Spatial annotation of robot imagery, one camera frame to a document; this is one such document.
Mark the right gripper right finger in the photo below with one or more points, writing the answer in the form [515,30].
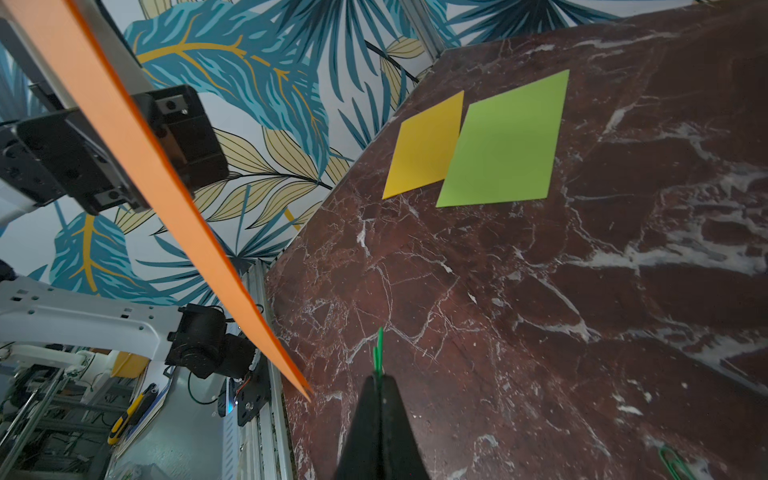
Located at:
[400,456]

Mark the yellow paper sheet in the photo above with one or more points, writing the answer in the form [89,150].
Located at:
[425,146]

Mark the green paperclip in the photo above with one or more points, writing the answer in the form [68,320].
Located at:
[378,355]
[674,464]

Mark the orange paper sheet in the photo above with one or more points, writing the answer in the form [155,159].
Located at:
[61,40]

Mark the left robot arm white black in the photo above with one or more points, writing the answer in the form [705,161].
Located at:
[87,303]

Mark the green paper sheet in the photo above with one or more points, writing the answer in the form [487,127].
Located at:
[506,149]

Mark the loose green paperclip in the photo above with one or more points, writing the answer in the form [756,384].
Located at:
[674,464]

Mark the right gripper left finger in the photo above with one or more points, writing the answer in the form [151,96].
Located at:
[361,454]

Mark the aluminium front rail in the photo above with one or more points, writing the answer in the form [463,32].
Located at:
[256,441]

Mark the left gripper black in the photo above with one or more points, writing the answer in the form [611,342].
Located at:
[60,154]

